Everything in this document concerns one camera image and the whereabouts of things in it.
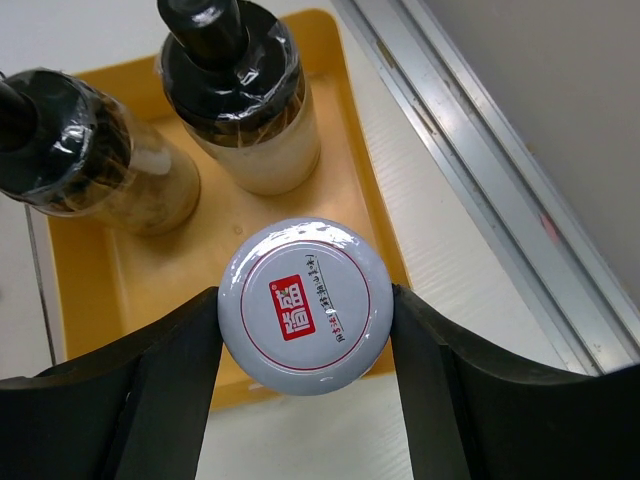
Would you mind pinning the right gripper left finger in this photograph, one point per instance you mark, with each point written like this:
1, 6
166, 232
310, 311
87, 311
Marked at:
136, 408

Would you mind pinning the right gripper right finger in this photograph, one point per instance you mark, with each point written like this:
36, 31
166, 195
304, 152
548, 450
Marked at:
474, 410

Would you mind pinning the dark sauce jar white lid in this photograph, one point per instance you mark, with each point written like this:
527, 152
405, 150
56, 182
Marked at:
305, 306

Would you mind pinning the brown-spice bottle black pump cap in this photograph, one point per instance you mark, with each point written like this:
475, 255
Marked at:
71, 150

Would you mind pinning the white-powder bottle black pump cap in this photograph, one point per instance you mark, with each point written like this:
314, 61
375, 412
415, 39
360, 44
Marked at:
232, 72

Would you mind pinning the clear plastic bin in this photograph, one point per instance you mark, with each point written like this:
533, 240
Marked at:
32, 333

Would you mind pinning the yellow plastic bin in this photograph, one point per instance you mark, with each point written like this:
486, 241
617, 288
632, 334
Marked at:
111, 283

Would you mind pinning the aluminium rail right side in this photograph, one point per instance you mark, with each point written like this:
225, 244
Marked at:
576, 300

